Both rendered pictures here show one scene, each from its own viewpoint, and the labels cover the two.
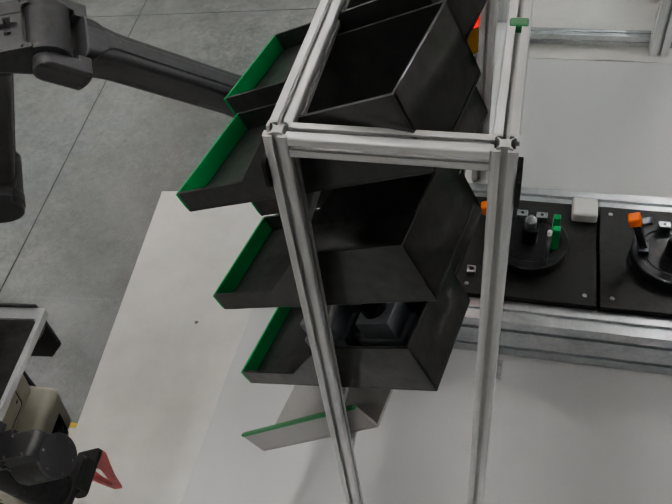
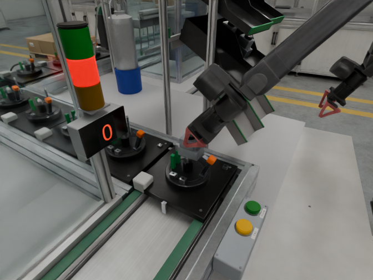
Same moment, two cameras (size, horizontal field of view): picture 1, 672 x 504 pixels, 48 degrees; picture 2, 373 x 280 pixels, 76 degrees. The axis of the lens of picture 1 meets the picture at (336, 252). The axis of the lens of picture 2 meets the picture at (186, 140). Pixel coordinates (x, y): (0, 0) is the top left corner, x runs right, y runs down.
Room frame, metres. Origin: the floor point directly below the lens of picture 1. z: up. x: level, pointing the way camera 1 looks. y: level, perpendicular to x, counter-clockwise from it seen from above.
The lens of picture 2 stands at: (1.50, 0.00, 1.48)
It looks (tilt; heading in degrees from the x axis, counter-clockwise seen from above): 35 degrees down; 192
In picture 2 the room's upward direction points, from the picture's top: straight up
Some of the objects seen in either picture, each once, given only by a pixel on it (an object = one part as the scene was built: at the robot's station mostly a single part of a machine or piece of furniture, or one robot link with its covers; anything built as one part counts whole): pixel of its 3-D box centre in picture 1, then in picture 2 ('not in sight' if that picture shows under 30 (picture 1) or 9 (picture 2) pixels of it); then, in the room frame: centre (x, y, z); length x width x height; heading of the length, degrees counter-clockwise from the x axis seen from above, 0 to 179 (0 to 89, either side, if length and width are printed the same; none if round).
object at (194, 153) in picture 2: not in sight; (187, 143); (0.96, -0.11, 1.09); 0.08 x 0.04 x 0.07; 71
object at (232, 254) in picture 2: not in sight; (242, 234); (1.11, 0.07, 0.93); 0.21 x 0.07 x 0.06; 161
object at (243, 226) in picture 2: not in sight; (243, 227); (1.11, 0.07, 0.96); 0.04 x 0.04 x 0.02
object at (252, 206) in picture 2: not in sight; (252, 208); (1.05, 0.09, 0.96); 0.04 x 0.04 x 0.02
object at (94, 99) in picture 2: (467, 34); (89, 94); (1.10, -0.28, 1.28); 0.05 x 0.05 x 0.05
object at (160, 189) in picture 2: not in sight; (187, 176); (0.96, -0.11, 0.96); 0.24 x 0.24 x 0.02; 71
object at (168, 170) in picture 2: not in sight; (187, 172); (0.96, -0.11, 0.98); 0.14 x 0.14 x 0.02
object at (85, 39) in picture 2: not in sight; (76, 41); (1.10, -0.28, 1.38); 0.05 x 0.05 x 0.05
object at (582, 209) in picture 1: (530, 230); (124, 139); (0.88, -0.35, 1.01); 0.24 x 0.24 x 0.13; 71
